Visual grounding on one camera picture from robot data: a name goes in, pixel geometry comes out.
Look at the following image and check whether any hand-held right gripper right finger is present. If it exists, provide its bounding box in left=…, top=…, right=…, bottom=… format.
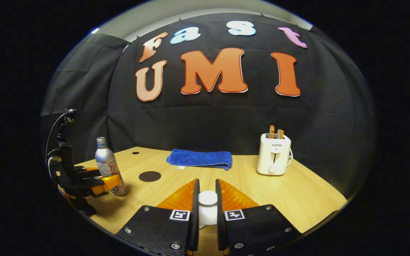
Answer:
left=215, top=179, right=303, bottom=256

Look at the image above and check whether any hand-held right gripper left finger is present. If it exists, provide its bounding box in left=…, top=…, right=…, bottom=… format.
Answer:
left=115, top=178, right=200, bottom=256

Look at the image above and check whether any silver water bottle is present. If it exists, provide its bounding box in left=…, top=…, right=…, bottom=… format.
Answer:
left=95, top=137, right=128, bottom=197

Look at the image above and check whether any white teacup lid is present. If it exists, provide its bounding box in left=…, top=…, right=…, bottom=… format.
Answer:
left=198, top=191, right=220, bottom=229

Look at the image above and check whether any dark round coaster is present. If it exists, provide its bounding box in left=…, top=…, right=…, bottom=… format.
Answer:
left=138, top=171, right=162, bottom=182

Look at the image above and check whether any blue towel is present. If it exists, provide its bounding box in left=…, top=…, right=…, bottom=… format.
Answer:
left=166, top=149, right=233, bottom=171

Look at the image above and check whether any white toaster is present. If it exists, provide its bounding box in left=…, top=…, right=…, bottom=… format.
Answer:
left=256, top=133, right=294, bottom=176

